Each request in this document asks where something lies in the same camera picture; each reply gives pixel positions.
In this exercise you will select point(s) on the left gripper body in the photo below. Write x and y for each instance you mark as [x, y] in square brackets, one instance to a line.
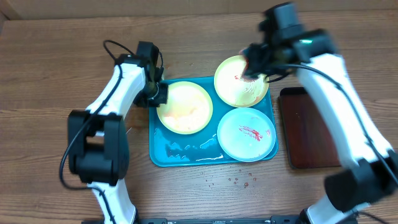
[153, 96]

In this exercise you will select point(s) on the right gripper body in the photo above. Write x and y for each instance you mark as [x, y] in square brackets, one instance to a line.
[258, 66]

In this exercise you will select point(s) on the green plate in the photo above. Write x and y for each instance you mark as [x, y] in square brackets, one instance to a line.
[233, 89]
[188, 109]

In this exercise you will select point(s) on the green plate top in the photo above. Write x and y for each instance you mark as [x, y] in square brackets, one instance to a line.
[233, 89]

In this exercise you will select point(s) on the light blue plate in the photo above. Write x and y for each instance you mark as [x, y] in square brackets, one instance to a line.
[246, 134]

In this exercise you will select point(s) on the orange green scrub sponge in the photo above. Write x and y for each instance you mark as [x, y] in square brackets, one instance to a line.
[245, 62]

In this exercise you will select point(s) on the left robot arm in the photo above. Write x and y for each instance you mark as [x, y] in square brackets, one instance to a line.
[98, 149]

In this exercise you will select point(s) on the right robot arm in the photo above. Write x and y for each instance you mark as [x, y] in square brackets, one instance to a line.
[369, 161]

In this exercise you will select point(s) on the teal plastic tray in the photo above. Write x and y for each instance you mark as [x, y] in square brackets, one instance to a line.
[167, 149]

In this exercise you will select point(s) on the black tray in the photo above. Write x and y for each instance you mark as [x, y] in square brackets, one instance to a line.
[308, 141]

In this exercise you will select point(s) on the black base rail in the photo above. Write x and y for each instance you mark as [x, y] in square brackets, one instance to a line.
[276, 219]

